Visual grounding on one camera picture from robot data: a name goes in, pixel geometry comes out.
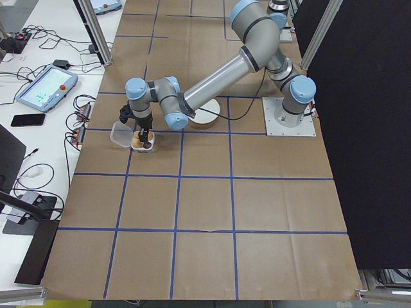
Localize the black smartphone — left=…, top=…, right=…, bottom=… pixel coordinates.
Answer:
left=10, top=113, right=46, bottom=128

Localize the aluminium frame post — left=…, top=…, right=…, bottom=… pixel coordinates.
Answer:
left=300, top=0, right=344, bottom=70

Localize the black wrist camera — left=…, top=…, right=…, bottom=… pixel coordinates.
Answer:
left=118, top=103, right=133, bottom=125

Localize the aluminium profile rail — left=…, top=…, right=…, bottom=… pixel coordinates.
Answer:
left=354, top=287, right=411, bottom=303
left=0, top=287, right=49, bottom=301

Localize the aluminium profile post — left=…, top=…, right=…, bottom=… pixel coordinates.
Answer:
left=73, top=0, right=114, bottom=67

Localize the black desk cable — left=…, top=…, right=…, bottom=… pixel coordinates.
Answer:
left=66, top=94, right=97, bottom=130
left=28, top=25, right=96, bottom=53
left=0, top=65, right=49, bottom=107

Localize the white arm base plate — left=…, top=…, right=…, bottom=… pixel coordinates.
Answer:
left=278, top=28, right=295, bottom=43
left=261, top=96, right=317, bottom=137

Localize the black device with red light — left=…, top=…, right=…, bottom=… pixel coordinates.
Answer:
left=0, top=31, right=32, bottom=55

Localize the white desk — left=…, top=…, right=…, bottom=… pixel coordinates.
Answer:
left=0, top=0, right=126, bottom=232

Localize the blue grey teach pendant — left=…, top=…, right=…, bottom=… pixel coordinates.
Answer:
left=15, top=64, right=80, bottom=114
left=91, top=0, right=125, bottom=16

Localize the small white adapter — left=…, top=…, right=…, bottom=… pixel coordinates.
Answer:
left=22, top=166, right=44, bottom=179

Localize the white round plate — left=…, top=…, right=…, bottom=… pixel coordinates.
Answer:
left=189, top=98, right=222, bottom=130

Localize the orange black usb device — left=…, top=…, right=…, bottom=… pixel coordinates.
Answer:
left=71, top=126, right=87, bottom=146
left=76, top=101, right=94, bottom=122

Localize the black frame cover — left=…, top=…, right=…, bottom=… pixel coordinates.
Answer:
left=292, top=0, right=411, bottom=270

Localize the black monitor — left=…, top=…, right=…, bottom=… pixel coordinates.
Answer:
left=0, top=123, right=27, bottom=195

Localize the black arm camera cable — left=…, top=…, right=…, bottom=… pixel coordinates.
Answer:
left=194, top=65, right=269, bottom=121

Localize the black flat board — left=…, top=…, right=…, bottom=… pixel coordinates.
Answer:
left=14, top=219, right=61, bottom=286

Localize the clear plastic egg box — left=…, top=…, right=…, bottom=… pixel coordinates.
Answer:
left=110, top=121, right=156, bottom=154

